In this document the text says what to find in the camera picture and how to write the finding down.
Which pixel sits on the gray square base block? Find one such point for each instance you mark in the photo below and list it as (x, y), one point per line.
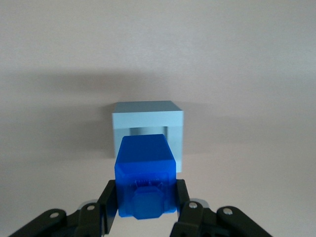
(148, 116)

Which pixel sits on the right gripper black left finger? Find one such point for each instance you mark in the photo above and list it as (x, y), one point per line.
(108, 207)

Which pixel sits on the brown table cover mat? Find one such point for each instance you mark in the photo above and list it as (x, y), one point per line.
(158, 49)

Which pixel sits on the blue cube part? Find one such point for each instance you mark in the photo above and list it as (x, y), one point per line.
(145, 158)

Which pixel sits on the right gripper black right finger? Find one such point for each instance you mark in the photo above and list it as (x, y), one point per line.
(190, 217)

